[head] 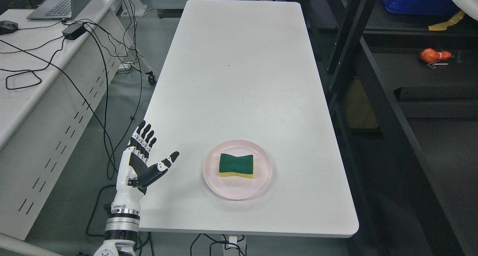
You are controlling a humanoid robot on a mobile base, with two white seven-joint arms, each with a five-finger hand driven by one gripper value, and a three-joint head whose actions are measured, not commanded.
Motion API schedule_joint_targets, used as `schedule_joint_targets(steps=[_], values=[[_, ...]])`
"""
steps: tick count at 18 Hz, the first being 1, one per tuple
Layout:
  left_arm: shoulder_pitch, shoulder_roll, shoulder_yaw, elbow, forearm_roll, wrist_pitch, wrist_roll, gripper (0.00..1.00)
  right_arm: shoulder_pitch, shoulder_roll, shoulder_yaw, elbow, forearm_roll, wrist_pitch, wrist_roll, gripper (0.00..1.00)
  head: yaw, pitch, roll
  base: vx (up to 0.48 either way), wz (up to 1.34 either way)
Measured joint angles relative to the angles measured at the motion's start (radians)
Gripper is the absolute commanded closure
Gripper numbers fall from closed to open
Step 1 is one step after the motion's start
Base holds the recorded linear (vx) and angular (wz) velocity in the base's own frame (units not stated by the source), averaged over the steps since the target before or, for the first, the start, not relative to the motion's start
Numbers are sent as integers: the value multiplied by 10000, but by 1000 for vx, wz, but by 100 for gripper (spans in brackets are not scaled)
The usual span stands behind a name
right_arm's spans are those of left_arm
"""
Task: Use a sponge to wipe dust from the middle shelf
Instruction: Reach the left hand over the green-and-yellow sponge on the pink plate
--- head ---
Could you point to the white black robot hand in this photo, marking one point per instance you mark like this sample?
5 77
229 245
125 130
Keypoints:
136 172

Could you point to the green yellow sponge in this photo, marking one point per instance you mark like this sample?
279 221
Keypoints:
242 166

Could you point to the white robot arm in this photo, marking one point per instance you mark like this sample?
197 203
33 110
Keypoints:
121 233

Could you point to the black metal shelf rack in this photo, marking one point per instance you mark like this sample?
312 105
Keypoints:
407 130

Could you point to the pink plate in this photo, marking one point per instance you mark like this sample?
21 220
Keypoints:
237 188

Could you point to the white side desk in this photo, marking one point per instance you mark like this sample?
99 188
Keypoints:
49 89

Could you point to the white table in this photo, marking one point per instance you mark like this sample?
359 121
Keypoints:
246 70

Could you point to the black power adapter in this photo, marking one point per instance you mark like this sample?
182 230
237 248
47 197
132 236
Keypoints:
74 31

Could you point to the grey laptop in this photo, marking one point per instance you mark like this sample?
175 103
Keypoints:
58 10

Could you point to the black computer mouse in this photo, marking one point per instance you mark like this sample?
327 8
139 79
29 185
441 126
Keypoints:
8 27

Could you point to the orange toy object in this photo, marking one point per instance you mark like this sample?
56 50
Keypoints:
430 55

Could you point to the blue plastic bin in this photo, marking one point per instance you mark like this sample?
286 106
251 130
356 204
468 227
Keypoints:
422 7

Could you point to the yellow tape strip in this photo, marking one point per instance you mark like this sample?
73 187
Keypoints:
446 24

